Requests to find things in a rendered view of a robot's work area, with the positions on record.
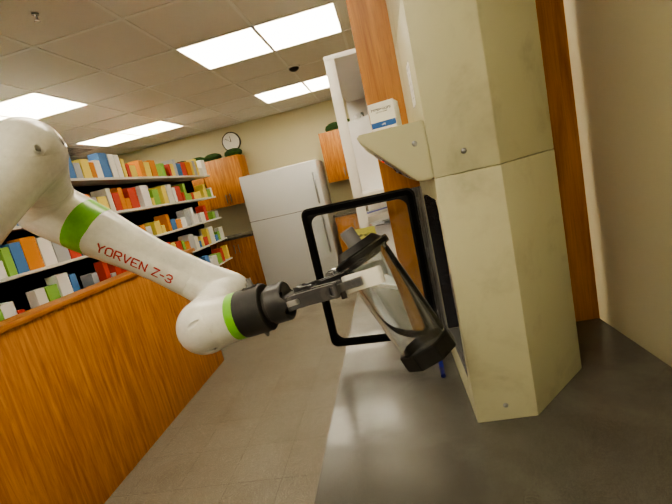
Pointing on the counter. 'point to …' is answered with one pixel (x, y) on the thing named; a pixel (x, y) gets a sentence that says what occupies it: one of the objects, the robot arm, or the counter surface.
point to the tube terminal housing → (494, 195)
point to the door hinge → (430, 253)
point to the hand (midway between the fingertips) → (371, 273)
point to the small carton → (384, 115)
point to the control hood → (402, 149)
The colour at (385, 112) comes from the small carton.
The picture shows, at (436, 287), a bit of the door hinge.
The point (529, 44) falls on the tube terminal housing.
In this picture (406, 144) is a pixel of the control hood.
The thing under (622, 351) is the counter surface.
